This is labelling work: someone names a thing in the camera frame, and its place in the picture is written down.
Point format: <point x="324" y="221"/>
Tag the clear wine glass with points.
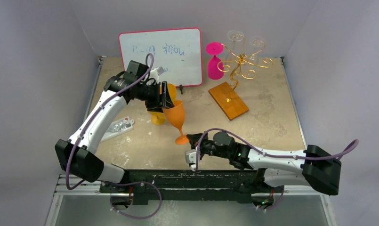
<point x="259" y="44"/>
<point x="235" y="37"/>

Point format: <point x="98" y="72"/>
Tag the orange wine glass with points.
<point x="176" y="117"/>

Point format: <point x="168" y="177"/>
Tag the yellow wine glass front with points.
<point x="157" y="118"/>

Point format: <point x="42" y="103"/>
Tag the yellow wine glass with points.
<point x="167" y="95"/>
<point x="157" y="118"/>

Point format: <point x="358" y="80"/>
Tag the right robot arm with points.
<point x="313" y="167"/>

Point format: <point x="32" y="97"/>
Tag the pink wine glass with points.
<point x="214" y="72"/>

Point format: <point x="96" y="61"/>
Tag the black whiteboard stand foot right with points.
<point x="181" y="89"/>

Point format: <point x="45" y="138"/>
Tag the red framed whiteboard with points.
<point x="177" y="51"/>

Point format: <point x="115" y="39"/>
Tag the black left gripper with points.
<point x="160" y="101"/>

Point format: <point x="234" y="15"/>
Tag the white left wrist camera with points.
<point x="156" y="72"/>

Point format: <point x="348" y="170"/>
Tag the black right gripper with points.
<point x="200" y="144"/>

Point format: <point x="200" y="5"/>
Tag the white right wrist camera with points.
<point x="190" y="158"/>

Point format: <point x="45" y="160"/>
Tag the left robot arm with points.
<point x="76" y="155"/>

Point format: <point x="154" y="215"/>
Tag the clear wine glass left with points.
<point x="235" y="37"/>

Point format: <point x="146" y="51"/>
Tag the black metal base frame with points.
<point x="144" y="185"/>

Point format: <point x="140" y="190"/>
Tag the clear wine glass right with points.
<point x="259" y="44"/>

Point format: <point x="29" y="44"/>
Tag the white plastic packaged item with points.
<point x="118" y="127"/>

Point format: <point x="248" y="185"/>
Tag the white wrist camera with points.
<point x="156" y="72"/>
<point x="190" y="158"/>

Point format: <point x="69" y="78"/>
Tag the gold wire wine glass rack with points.
<point x="224" y="94"/>

